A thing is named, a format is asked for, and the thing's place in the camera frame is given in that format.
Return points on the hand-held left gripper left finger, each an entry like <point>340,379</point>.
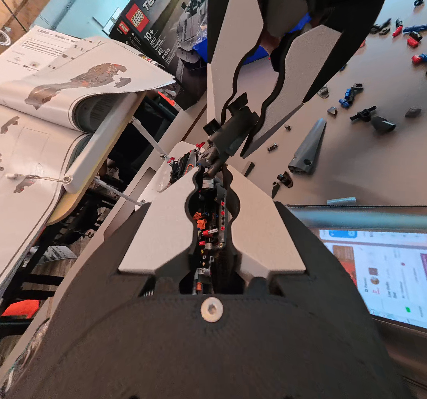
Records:
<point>160,239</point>

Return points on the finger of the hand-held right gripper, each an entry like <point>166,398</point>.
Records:
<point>300,72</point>
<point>230,39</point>

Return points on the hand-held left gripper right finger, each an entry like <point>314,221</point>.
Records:
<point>267,239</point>

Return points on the small lego beam assembly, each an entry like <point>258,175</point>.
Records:
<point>233,129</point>

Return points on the grey and black lego car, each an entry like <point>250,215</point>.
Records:
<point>213,219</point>

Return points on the lego set box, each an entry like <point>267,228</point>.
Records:
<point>156,22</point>

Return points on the long grey lego blade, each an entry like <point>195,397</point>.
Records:
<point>308,149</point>

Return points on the scattered loose lego pieces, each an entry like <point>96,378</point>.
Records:
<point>383,124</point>

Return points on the lego instruction booklet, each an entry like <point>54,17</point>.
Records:
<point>100,72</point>

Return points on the blue plastic bin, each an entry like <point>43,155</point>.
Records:
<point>202,50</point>

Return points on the small grey metal tab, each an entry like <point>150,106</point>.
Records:
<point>340,201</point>

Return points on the white book stand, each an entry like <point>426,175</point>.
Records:
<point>100,139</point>

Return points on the smartphone with lit screen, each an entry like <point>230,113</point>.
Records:
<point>383,272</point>

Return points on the red fuzzy object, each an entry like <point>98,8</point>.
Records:
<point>23,309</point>

